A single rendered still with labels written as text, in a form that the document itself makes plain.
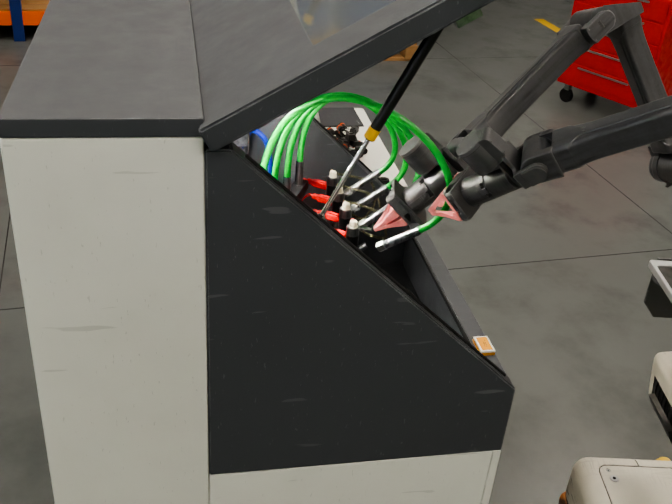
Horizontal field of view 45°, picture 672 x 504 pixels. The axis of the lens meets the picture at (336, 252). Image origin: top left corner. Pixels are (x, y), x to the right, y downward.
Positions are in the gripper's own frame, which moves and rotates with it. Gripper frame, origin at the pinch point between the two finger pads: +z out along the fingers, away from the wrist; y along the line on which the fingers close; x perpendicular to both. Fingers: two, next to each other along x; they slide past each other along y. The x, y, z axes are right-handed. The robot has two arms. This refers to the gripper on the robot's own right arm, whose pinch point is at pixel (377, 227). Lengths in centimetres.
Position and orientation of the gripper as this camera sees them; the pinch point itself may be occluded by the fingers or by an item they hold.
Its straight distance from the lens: 170.6
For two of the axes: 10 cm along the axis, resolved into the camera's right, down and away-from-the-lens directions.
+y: -6.8, -6.5, -3.4
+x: -0.7, 5.3, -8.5
